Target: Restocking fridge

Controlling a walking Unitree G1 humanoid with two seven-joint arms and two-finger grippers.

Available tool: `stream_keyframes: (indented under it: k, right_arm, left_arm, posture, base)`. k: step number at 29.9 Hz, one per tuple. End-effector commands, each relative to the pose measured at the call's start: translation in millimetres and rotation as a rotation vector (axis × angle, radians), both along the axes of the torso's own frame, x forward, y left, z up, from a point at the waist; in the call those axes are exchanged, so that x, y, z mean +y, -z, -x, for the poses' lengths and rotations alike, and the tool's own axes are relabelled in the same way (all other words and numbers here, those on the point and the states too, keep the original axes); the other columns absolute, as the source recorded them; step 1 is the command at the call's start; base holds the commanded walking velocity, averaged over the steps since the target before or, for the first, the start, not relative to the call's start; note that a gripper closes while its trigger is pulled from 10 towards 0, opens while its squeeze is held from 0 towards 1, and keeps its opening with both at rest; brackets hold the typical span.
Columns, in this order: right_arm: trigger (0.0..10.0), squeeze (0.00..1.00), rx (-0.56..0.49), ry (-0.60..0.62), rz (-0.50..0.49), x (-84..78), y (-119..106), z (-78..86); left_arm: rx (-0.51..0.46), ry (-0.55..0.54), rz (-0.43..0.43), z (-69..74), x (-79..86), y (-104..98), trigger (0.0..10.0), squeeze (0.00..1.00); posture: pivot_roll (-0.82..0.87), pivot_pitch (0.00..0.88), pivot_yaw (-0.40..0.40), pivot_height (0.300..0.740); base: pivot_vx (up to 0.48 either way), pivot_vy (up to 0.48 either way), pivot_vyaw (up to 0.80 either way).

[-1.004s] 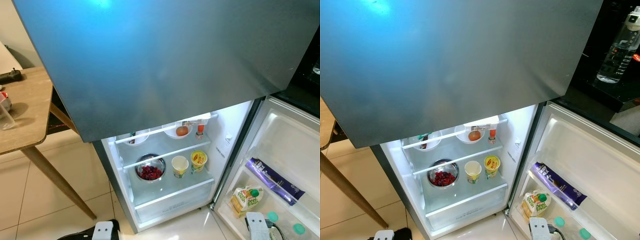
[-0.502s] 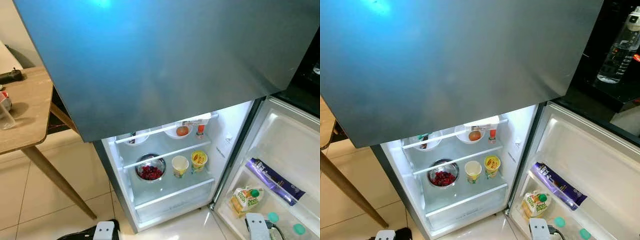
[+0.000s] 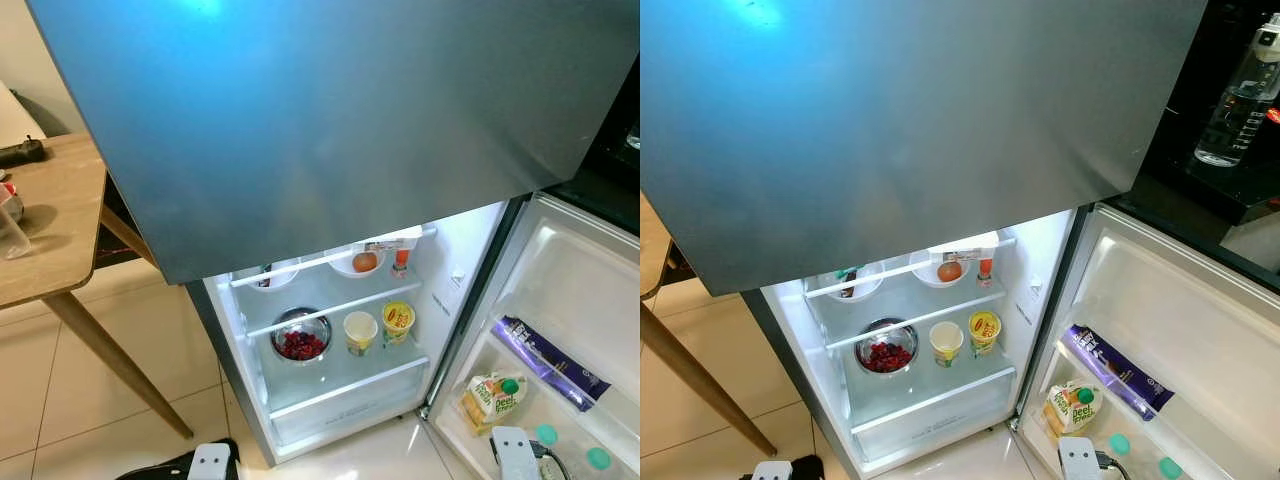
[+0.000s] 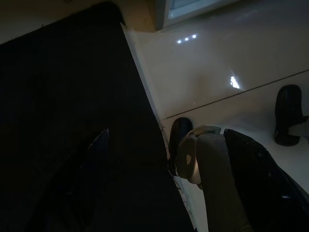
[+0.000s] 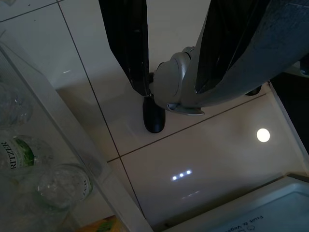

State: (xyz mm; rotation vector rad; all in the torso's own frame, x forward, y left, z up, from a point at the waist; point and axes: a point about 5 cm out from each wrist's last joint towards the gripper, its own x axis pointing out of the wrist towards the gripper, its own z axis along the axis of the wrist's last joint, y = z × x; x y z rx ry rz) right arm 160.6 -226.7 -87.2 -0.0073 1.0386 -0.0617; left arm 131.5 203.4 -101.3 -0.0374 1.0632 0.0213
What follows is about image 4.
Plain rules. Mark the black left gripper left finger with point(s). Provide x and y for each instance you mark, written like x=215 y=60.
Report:
x=72 y=188

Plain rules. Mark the black floor rug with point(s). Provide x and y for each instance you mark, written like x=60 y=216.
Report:
x=72 y=84

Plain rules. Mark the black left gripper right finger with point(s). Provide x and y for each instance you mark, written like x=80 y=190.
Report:
x=265 y=188

